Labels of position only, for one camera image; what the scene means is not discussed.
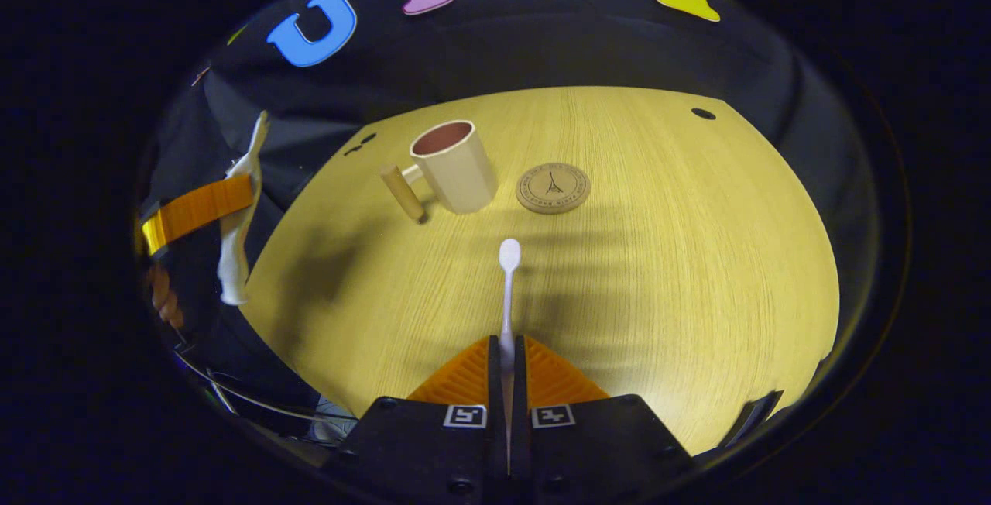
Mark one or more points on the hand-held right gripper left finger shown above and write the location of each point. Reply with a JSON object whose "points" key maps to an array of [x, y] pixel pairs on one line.
{"points": [[497, 412]]}

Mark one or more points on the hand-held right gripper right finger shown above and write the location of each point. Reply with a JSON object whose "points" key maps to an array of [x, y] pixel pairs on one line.
{"points": [[521, 412]]}

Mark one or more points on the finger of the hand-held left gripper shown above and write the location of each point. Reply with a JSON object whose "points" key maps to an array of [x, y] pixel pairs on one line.
{"points": [[201, 211]]}

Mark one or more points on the white toothpaste tube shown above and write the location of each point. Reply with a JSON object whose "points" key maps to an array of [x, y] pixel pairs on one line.
{"points": [[232, 257]]}

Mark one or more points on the white toothbrush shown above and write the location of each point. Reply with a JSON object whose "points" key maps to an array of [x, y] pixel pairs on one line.
{"points": [[509, 288]]}

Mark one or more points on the round cork coaster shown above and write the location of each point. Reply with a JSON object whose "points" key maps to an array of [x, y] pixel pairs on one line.
{"points": [[553, 188]]}

